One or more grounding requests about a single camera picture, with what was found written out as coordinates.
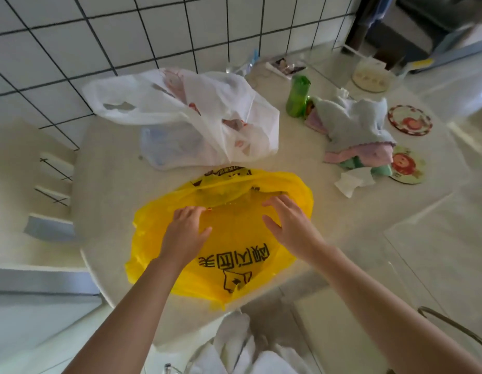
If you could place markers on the yellow plastic bag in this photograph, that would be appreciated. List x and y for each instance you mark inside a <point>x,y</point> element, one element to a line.
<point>237,245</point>

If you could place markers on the brown paper bag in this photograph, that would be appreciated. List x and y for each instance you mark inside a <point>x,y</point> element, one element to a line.
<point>451,325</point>

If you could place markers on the person's left hand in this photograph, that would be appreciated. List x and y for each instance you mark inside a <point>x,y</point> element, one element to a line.
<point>182,241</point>

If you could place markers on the white cushioned chair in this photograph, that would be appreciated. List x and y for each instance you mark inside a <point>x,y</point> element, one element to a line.
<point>342,338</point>

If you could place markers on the white slatted chair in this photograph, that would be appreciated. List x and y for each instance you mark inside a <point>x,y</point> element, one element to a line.
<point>18,190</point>

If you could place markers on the red rim round coaster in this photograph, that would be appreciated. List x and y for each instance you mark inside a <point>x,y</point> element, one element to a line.
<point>410,120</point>

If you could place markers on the small yellow object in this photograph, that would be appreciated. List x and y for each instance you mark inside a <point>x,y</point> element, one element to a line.
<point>422,64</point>

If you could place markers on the white plastic bag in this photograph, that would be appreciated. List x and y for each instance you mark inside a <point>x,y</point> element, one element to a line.
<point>217,112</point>

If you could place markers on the dark blue curtain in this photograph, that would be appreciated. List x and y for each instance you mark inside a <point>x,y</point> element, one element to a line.
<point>369,19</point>

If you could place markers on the person's left forearm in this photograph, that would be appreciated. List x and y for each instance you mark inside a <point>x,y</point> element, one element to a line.
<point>124,319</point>

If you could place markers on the green towel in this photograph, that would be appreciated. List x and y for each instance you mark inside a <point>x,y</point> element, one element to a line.
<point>381,171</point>

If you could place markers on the person's right hand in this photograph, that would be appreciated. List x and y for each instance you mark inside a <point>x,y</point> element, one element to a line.
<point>299,233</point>

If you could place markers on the white refrigerator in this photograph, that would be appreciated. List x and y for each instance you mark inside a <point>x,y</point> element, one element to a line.
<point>38,315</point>

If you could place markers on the small clear blue-cap bottle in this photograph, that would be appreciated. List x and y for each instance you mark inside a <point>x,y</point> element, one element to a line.
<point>245,66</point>

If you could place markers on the person's right forearm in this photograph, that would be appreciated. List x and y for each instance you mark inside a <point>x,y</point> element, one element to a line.
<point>401,315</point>

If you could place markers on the yellow rim round coaster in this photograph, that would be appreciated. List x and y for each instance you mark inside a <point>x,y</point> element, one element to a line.
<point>406,167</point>

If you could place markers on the green bag roll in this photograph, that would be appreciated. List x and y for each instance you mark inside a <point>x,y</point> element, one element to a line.
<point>297,97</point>

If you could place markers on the round dining table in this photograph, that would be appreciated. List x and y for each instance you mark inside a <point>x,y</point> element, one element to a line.
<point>108,183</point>

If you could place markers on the white crumpled tissue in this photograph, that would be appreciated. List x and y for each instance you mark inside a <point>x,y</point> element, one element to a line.
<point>354,181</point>

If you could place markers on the dark low furniture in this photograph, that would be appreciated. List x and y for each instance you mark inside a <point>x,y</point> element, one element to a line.
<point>432,19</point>

